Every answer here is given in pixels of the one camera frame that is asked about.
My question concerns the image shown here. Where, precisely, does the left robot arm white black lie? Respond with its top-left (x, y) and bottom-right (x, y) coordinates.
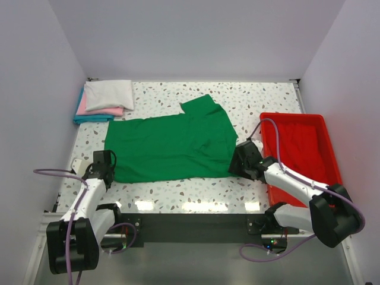
top-left (46, 150), bottom-right (121, 274)

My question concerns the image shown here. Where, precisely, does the folded pink t shirt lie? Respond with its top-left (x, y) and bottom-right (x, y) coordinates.
top-left (76, 92), bottom-right (124, 116)

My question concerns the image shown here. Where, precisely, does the red t shirt in bin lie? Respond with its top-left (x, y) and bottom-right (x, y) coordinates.
top-left (276, 122), bottom-right (328, 183)

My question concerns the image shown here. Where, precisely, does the red plastic bin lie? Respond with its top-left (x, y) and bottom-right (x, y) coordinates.
top-left (259, 112), bottom-right (349, 211)

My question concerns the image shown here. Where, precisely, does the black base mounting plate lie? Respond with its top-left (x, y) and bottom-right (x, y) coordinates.
top-left (101, 213), bottom-right (299, 249)

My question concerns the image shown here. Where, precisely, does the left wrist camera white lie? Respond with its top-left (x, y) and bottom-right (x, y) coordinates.
top-left (71, 158), bottom-right (91, 177)

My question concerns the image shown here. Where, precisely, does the green t shirt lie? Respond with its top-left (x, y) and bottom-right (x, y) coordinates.
top-left (104, 94), bottom-right (238, 183)

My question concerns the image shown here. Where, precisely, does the folded teal t shirt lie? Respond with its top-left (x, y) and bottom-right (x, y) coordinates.
top-left (73, 88), bottom-right (115, 125)

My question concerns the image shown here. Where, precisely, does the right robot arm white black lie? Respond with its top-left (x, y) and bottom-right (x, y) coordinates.
top-left (229, 141), bottom-right (365, 248)

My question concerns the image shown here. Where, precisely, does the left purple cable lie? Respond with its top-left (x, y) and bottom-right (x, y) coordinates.
top-left (33, 168), bottom-right (90, 285)

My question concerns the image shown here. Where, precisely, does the folded white t shirt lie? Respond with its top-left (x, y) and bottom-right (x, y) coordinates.
top-left (84, 80), bottom-right (134, 111)

